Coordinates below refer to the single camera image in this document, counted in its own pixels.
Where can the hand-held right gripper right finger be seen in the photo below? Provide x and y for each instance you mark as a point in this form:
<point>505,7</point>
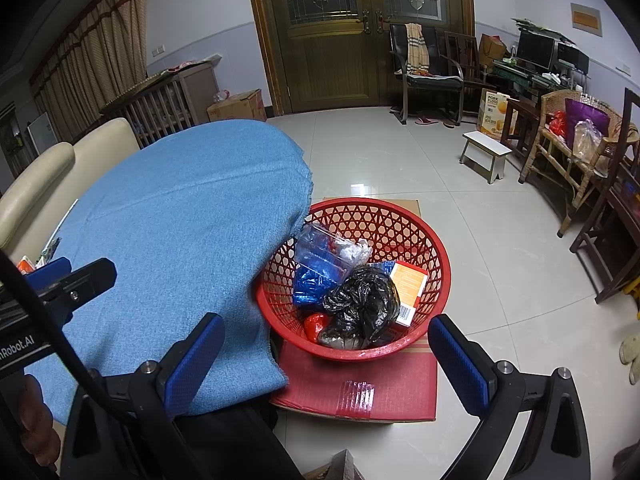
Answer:
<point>457,360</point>

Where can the black metal chair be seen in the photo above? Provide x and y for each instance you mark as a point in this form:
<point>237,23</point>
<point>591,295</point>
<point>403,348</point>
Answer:
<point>432,82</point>

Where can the small red bag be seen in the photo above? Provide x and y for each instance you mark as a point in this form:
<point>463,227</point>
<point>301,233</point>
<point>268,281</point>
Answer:
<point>559,125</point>

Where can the tall dark wooden chair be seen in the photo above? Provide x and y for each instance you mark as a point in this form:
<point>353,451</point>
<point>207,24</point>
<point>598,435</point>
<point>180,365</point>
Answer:
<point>600,240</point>

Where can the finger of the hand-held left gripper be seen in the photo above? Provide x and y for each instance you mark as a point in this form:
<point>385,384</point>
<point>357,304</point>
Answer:
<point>47,270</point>
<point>90,277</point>

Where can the blue tablecloth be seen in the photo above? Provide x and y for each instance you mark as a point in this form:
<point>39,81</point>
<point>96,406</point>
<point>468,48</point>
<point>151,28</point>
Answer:
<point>190,220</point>

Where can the person's left hand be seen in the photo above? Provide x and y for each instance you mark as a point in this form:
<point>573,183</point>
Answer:
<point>35,420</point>

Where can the clear plastic bag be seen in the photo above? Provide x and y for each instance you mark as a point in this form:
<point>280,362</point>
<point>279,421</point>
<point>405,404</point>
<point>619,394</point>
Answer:
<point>587,145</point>

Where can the small black computer monitor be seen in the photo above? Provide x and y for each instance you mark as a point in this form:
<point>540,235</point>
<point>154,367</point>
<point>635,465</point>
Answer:
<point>572,57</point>

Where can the dark wooden desk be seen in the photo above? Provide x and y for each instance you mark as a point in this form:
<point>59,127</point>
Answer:
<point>520,80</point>

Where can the black plastic bag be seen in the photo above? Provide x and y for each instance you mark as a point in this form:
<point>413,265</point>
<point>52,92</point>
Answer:
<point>365,305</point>

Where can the wooden door leaf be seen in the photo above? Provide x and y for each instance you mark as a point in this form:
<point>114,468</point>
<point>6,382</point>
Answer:
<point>325,70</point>
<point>385,60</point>

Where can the wooden crib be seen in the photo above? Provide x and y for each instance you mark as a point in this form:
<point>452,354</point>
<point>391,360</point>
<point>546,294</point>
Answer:
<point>165,105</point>

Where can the orange white tissue pack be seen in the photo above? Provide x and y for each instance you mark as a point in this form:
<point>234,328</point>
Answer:
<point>25,263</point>

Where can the orange wall notice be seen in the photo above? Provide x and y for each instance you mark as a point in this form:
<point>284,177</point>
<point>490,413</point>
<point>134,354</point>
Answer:
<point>586,19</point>

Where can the purple cushion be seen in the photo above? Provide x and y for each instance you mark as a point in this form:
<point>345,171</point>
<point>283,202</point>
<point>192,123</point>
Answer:
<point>587,112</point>

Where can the clear plastic bottle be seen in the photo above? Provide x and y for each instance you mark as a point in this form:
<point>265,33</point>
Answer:
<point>222,96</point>

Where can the brown paper bag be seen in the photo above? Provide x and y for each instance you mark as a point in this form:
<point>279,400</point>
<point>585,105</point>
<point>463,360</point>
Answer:
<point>492,49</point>

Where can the rattan chair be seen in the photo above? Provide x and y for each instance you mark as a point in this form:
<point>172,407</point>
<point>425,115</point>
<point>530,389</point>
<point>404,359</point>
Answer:
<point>550,155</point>

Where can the striped scarf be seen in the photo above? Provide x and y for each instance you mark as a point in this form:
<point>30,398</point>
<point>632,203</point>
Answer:
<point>416,50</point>

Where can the orange cardboard box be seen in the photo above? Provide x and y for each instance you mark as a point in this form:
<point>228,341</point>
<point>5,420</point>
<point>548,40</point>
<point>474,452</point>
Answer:
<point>407,285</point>

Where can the small white stool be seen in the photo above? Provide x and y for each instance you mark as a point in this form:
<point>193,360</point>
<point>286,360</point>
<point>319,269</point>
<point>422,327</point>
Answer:
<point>487,142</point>

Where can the white board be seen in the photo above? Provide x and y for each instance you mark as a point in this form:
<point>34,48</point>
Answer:
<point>41,132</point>

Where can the blue plastic bag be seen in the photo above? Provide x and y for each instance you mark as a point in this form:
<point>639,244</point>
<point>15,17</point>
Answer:
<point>312,285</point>

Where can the beige leather sofa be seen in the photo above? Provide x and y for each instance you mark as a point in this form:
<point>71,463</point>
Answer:
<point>75,160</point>

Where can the brown cardboard box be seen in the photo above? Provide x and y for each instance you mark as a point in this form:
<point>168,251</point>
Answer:
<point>240,106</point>

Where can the beige slipper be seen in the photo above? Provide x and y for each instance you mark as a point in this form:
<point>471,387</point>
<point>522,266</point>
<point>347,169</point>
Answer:
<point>630,352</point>

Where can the red plastic bag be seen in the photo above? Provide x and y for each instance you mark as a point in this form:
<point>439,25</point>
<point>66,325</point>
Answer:
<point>315,327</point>

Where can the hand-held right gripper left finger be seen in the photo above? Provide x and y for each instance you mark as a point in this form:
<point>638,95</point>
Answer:
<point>197,360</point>

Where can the clear packet with white label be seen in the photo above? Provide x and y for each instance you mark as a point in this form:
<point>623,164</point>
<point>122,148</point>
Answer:
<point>50,250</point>

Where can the red plastic basket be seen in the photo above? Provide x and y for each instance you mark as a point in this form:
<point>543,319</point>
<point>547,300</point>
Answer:
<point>380,220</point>

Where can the yellow cardboard box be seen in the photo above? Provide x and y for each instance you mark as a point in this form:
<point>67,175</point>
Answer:
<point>495,115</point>

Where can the flat cardboard box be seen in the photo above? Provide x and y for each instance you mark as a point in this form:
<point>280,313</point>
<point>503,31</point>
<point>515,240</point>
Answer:
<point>390,390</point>

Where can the clear plastic container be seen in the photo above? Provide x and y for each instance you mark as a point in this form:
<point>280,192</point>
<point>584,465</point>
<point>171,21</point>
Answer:
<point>317,245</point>

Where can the beige striped curtain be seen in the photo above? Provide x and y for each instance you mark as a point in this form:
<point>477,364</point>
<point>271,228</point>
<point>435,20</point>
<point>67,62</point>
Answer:
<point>90,60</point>

